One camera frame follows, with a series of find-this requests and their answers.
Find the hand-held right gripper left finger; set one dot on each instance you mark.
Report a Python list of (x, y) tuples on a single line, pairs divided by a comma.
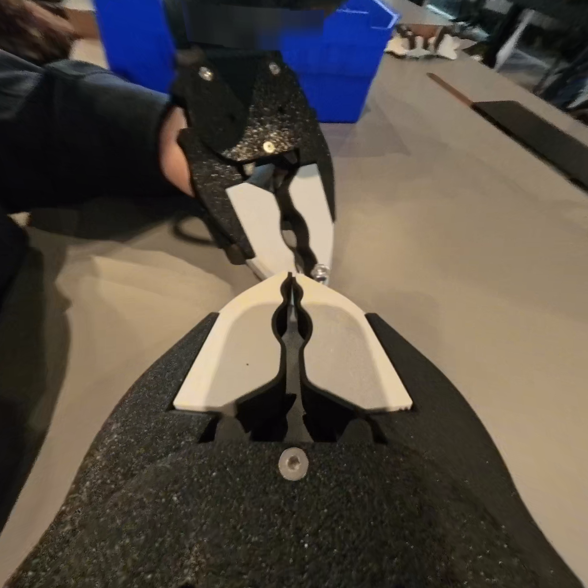
[(229, 363)]

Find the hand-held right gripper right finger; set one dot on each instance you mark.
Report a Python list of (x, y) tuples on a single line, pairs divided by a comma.
[(353, 358)]

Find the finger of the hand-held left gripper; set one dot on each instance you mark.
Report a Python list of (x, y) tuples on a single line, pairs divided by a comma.
[(257, 220), (314, 211)]

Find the silver metal bolt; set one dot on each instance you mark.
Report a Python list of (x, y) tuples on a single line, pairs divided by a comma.
[(321, 272)]

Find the person's left forearm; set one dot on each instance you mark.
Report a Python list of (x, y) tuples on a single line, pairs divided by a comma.
[(69, 138)]

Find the person's left hand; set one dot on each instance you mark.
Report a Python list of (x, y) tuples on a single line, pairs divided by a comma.
[(172, 151)]

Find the blue plastic bin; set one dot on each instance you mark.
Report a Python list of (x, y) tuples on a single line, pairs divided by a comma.
[(138, 46)]

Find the black office chair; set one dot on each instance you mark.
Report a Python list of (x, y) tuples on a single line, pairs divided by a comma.
[(551, 46)]

